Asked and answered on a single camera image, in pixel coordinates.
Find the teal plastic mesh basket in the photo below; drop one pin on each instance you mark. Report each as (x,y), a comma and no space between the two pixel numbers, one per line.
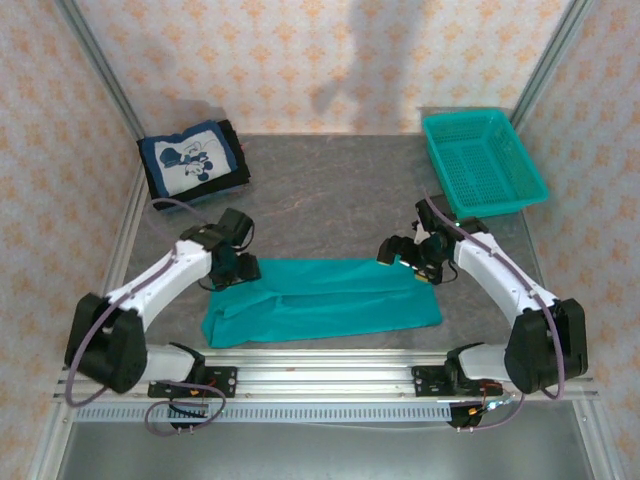
(480,160)

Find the aluminium table side rail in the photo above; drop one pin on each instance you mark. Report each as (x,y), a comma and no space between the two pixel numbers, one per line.
(537,255)
(125,235)

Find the folded navy cartoon-print t-shirt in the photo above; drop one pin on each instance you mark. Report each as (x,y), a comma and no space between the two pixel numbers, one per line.
(190,160)

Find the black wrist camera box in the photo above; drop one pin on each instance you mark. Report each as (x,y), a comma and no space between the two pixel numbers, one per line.
(250,267)
(412,250)

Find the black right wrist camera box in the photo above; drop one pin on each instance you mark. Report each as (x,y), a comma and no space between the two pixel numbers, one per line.
(412,250)

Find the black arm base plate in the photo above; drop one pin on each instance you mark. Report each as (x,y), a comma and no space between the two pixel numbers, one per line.
(225,380)
(425,380)

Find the aluminium frame post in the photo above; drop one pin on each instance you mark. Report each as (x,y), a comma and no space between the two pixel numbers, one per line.
(550,55)
(100,65)

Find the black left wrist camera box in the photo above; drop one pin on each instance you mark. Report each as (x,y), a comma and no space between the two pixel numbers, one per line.
(250,267)

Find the teal t-shirt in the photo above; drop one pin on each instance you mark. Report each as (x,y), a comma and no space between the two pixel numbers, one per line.
(325,305)

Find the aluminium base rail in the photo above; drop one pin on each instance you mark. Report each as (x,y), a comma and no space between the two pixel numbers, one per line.
(325,375)

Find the folded blue t-shirt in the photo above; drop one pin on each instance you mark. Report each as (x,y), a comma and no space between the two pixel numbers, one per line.
(185,206)

